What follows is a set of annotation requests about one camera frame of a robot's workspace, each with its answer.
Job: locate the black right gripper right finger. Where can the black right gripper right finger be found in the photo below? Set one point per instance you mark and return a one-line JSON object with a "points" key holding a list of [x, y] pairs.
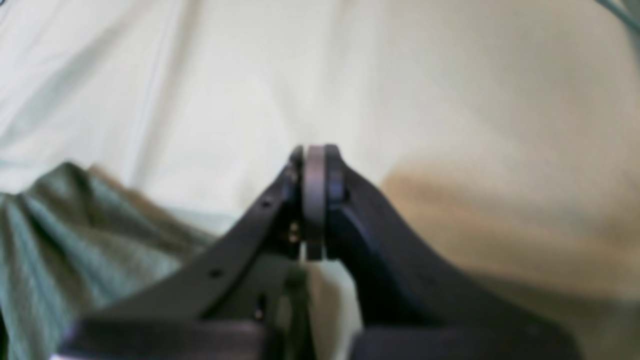
{"points": [[414, 304]]}

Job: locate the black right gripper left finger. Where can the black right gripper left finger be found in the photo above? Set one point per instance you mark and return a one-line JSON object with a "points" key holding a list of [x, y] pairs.
{"points": [[221, 306]]}

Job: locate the green T-shirt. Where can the green T-shirt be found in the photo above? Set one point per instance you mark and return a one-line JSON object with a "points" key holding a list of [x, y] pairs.
{"points": [[75, 243]]}

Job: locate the light green table cloth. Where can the light green table cloth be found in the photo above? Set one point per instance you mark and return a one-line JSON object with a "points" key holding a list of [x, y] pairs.
{"points": [[506, 132]]}

